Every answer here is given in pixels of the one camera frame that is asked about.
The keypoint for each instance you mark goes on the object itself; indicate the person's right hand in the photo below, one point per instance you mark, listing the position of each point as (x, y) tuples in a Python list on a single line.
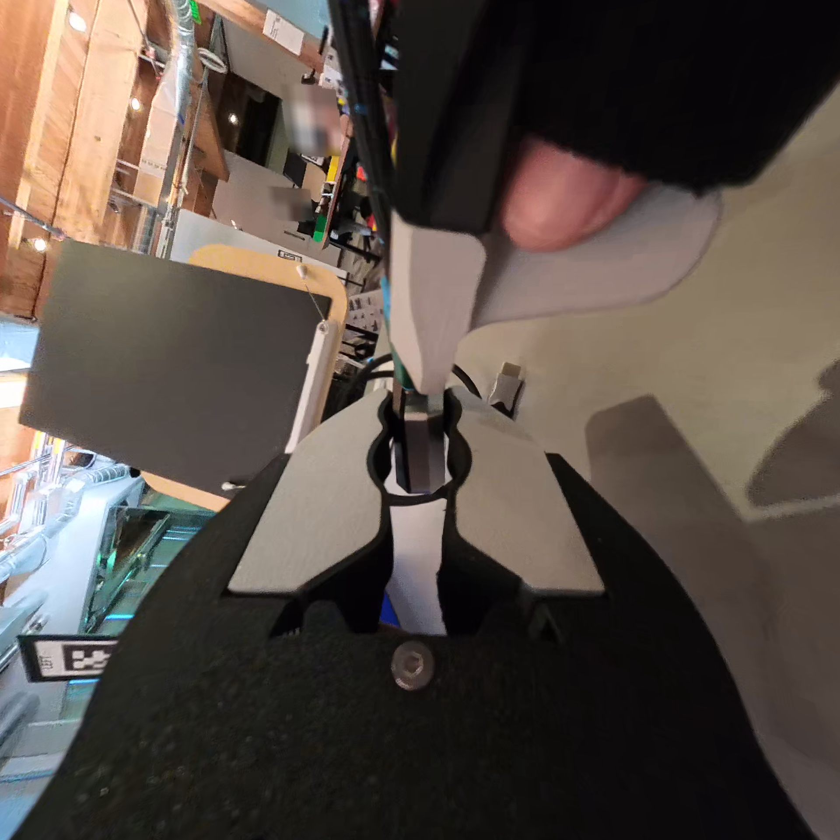
[(564, 203)]

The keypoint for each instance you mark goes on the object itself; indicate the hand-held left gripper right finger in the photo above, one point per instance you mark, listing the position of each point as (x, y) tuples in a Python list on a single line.
[(525, 518)]

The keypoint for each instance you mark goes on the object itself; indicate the black board with wooden rim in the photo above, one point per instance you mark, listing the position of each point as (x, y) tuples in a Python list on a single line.
[(164, 361)]

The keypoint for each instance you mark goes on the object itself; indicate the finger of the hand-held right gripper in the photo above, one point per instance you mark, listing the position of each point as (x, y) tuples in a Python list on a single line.
[(426, 295), (590, 275)]

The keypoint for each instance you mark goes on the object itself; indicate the grey desk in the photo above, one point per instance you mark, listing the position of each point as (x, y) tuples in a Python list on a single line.
[(722, 394)]

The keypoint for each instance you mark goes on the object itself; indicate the silver ventilation duct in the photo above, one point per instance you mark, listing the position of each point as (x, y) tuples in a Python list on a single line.
[(180, 98)]

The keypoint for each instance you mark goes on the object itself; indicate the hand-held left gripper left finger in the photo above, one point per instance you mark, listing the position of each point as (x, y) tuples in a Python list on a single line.
[(308, 518)]

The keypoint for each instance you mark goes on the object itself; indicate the grey hdmi switch box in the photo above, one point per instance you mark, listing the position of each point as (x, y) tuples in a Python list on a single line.
[(420, 453)]

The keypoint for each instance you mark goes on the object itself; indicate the printed tag sign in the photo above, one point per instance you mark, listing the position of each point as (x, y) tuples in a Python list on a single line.
[(85, 656)]

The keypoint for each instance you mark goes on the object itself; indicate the pictogram sign sheet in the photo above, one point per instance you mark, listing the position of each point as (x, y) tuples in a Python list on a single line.
[(364, 312)]

